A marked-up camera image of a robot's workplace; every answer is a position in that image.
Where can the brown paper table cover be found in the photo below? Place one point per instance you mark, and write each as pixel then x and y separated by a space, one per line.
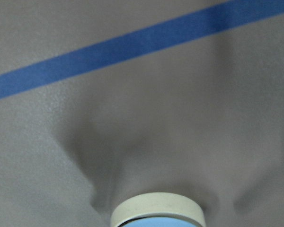
pixel 102 100

